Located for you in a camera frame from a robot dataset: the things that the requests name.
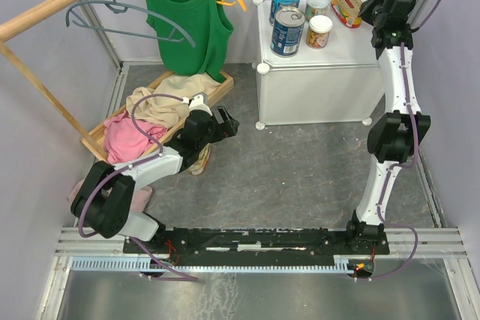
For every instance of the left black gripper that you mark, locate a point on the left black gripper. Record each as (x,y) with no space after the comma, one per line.
(228,128)

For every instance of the oval sardine tin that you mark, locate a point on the oval sardine tin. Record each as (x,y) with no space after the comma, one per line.
(347,11)
(199,166)

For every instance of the small cup white lid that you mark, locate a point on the small cup white lid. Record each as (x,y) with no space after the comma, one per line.
(318,32)

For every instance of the dark blue tin can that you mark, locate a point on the dark blue tin can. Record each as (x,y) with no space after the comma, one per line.
(287,31)

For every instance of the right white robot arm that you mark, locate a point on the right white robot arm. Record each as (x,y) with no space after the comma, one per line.
(393,142)

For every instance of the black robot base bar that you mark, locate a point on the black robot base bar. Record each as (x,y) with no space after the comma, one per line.
(249,247)

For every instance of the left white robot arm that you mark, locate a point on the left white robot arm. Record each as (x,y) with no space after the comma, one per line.
(103,203)

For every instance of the beige cloth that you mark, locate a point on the beige cloth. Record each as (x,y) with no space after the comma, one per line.
(164,110)

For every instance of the white plastic cube cabinet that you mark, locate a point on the white plastic cube cabinet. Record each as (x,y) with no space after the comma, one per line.
(339,83)

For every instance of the pink cloth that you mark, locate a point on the pink cloth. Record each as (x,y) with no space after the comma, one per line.
(123,142)

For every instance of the green tank top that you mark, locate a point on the green tank top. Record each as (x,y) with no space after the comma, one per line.
(207,24)

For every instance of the mauve cloth on floor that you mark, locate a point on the mauve cloth on floor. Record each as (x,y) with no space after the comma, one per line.
(139,201)

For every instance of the grey clothes hanger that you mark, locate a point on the grey clothes hanger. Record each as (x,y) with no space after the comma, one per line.
(123,12)

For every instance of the wooden clothes rack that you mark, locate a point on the wooden clothes rack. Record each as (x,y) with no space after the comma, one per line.
(70,61)

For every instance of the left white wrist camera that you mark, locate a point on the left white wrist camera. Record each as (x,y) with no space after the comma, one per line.
(198,102)

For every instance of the white slotted cable duct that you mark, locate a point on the white slotted cable duct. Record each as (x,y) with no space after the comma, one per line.
(147,265)

